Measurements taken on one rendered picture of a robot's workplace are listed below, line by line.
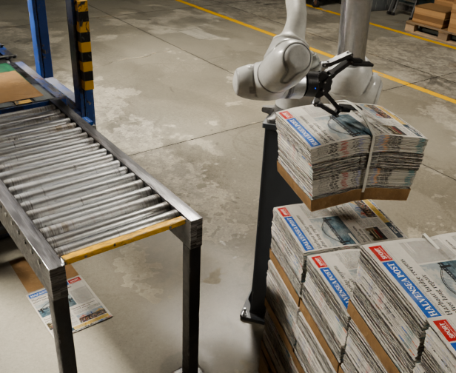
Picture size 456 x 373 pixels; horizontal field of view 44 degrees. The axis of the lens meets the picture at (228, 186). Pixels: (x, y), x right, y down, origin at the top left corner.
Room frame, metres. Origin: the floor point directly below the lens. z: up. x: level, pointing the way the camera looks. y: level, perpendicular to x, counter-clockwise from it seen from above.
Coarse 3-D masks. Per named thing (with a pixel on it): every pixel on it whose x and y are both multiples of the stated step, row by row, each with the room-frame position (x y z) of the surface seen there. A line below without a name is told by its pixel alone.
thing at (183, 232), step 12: (60, 108) 2.58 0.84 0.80; (72, 120) 2.45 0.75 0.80; (84, 120) 2.45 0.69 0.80; (96, 132) 2.32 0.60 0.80; (108, 144) 2.20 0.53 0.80; (120, 156) 2.09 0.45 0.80; (132, 168) 2.00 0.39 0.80; (144, 180) 1.90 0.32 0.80; (156, 180) 1.91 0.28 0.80; (156, 192) 1.82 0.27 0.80; (168, 192) 1.82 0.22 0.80; (180, 204) 1.74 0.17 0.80; (192, 216) 1.66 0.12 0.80; (180, 228) 1.68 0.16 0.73; (192, 228) 1.63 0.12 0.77; (180, 240) 1.68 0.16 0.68; (192, 240) 1.63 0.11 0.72
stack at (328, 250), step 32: (288, 224) 1.60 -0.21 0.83; (320, 224) 1.61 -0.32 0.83; (352, 224) 1.61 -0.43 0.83; (384, 224) 1.62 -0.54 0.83; (288, 256) 1.55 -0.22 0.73; (320, 256) 1.43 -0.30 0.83; (352, 256) 1.43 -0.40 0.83; (320, 288) 1.33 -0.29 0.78; (352, 288) 1.28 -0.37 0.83; (288, 320) 1.49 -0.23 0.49; (320, 320) 1.29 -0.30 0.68; (352, 320) 1.14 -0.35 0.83; (288, 352) 1.48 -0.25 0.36; (320, 352) 1.26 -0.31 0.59; (352, 352) 1.12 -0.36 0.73
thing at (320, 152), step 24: (288, 120) 1.67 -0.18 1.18; (312, 120) 1.66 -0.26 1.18; (336, 120) 1.65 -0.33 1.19; (288, 144) 1.66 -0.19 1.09; (312, 144) 1.50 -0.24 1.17; (336, 144) 1.50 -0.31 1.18; (360, 144) 1.53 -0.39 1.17; (288, 168) 1.67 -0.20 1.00; (312, 168) 1.48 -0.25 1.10; (336, 168) 1.51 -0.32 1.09; (312, 192) 1.49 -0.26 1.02; (336, 192) 1.51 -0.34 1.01
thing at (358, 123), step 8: (328, 104) 1.79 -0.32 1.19; (344, 112) 1.72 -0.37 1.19; (352, 112) 1.72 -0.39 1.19; (344, 120) 1.65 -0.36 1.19; (352, 120) 1.66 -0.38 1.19; (360, 120) 1.66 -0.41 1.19; (352, 128) 1.59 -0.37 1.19; (360, 128) 1.59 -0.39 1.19; (368, 128) 1.59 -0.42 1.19; (376, 128) 1.60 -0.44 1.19; (368, 136) 1.54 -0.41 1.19; (376, 136) 1.55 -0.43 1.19; (384, 136) 1.55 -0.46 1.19; (368, 144) 1.54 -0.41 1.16; (376, 144) 1.55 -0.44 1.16; (368, 152) 1.54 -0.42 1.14; (376, 152) 1.55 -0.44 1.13; (360, 160) 1.53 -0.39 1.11; (376, 160) 1.55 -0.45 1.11; (360, 168) 1.53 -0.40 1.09; (360, 176) 1.54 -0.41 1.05; (368, 176) 1.55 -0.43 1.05; (360, 184) 1.54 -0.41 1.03; (368, 184) 1.55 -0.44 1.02
